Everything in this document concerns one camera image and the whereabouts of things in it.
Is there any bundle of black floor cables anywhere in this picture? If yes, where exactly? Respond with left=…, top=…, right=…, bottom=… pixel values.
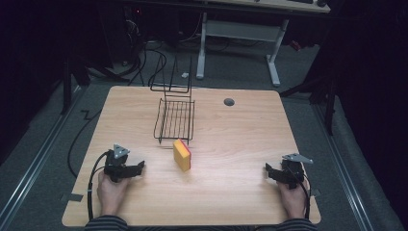
left=87, top=38, right=168, bottom=88

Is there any metal floor rail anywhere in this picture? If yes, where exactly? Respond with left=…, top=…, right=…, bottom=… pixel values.
left=0, top=86, right=85, bottom=230
left=312, top=104, right=376, bottom=231

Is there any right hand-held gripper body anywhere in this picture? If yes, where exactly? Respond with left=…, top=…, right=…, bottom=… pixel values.
left=279, top=152, right=315, bottom=191

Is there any grey tape strip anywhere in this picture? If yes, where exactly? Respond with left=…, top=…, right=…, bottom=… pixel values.
left=59, top=192, right=85, bottom=203

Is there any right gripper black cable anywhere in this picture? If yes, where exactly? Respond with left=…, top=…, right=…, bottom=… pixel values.
left=287, top=165, right=313, bottom=220

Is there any person's left hand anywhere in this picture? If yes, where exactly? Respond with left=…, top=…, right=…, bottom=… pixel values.
left=96, top=170, right=132, bottom=218

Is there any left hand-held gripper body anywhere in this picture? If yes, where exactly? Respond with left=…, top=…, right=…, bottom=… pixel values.
left=103, top=143, right=132, bottom=184

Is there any person's right hand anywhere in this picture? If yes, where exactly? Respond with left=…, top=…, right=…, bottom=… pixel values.
left=276, top=177, right=311, bottom=220

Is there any black floor cable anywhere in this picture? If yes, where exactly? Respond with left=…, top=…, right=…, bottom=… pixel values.
left=66, top=109, right=103, bottom=179

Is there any yellow and red sponge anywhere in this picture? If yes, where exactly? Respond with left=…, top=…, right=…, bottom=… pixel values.
left=172, top=138, right=192, bottom=173

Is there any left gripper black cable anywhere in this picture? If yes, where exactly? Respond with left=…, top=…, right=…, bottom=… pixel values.
left=87, top=151, right=111, bottom=222

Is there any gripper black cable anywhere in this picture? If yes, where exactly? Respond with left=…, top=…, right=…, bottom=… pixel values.
left=287, top=165, right=313, bottom=220
left=87, top=151, right=111, bottom=222

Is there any white-legged wooden desk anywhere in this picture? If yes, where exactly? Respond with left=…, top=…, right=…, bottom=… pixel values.
left=194, top=0, right=332, bottom=89

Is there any black metal stand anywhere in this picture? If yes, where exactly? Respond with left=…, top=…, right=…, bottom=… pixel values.
left=278, top=68, right=342, bottom=137
left=60, top=57, right=91, bottom=116

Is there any black wire rack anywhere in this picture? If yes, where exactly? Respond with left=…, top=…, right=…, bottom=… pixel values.
left=149, top=53, right=196, bottom=146

